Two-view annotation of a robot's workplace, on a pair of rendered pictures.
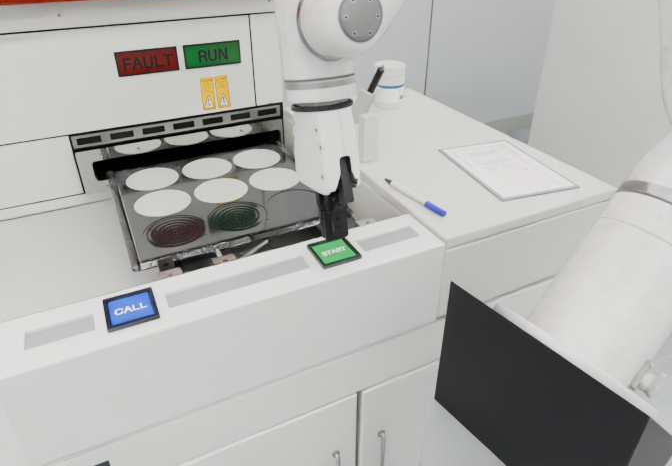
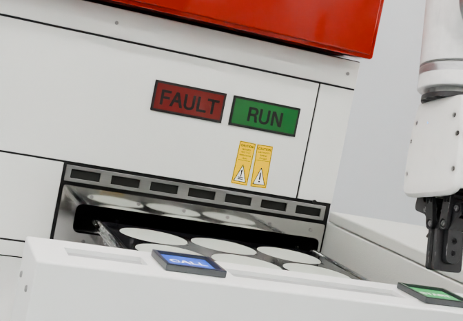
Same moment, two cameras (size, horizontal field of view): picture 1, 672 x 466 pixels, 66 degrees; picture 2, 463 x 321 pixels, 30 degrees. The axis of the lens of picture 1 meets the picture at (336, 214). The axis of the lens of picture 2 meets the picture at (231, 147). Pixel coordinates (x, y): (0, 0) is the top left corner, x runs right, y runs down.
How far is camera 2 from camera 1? 41 cm
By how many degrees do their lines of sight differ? 28
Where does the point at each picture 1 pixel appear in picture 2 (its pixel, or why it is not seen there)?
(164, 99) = (190, 153)
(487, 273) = not seen: outside the picture
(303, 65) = (454, 43)
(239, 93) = (280, 175)
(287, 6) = not seen: outside the picture
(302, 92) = (446, 71)
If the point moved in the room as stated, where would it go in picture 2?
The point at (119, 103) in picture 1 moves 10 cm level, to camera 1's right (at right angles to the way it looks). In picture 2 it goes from (138, 141) to (200, 154)
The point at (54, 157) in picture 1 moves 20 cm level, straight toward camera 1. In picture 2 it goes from (36, 184) to (63, 209)
